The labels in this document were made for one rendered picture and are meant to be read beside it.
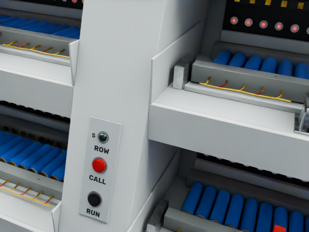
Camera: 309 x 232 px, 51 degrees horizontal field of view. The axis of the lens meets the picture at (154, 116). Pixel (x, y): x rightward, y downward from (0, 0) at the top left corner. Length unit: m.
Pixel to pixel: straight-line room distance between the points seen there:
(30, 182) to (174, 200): 0.22
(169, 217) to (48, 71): 0.25
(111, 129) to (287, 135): 0.18
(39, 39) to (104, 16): 0.16
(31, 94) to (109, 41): 0.13
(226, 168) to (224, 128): 0.19
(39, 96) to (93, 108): 0.08
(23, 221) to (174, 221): 0.20
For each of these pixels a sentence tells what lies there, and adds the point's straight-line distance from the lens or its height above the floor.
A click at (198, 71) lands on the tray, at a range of 0.40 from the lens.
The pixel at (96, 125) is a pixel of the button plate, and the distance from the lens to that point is 0.38.
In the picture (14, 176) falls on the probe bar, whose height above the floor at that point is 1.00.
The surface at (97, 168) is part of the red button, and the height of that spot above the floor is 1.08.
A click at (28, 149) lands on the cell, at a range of 0.60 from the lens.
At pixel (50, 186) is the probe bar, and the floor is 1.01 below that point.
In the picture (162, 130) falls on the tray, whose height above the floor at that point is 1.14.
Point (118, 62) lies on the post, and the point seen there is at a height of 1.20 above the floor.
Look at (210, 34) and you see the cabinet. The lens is 0.53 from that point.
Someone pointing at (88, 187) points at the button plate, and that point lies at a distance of 0.40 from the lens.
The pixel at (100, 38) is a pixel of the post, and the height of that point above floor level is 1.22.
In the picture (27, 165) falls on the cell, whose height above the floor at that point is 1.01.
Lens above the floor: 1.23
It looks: 12 degrees down
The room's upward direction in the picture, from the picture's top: 9 degrees clockwise
